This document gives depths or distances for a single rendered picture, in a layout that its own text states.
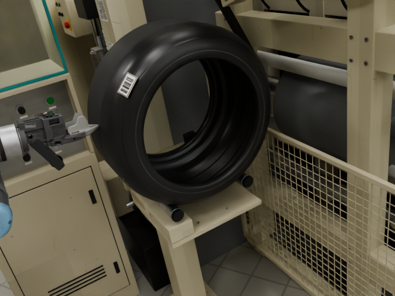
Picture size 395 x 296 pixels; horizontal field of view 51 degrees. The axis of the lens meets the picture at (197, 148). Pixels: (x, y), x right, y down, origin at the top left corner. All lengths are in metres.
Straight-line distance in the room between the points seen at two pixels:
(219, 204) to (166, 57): 0.63
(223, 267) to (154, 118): 1.14
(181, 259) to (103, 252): 0.43
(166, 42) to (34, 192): 1.02
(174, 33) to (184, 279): 1.24
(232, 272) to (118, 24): 1.50
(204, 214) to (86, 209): 0.71
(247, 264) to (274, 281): 0.20
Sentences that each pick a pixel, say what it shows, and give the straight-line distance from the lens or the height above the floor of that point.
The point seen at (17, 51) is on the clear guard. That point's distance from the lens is 1.78.
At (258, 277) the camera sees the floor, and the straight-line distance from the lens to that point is 2.37.
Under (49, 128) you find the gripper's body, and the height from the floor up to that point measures 1.30.
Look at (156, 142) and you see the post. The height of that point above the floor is 0.99.
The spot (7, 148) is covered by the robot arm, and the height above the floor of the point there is 1.29.
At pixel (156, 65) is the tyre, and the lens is 1.13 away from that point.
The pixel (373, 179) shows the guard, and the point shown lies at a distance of 1.27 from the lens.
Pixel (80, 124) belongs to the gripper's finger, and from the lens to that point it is 1.20.
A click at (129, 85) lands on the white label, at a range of 1.11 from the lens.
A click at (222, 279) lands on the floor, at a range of 2.38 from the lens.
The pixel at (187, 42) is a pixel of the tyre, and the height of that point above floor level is 1.43.
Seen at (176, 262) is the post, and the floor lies 0.38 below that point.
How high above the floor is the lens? 1.69
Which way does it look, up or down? 27 degrees down
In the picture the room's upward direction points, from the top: 11 degrees counter-clockwise
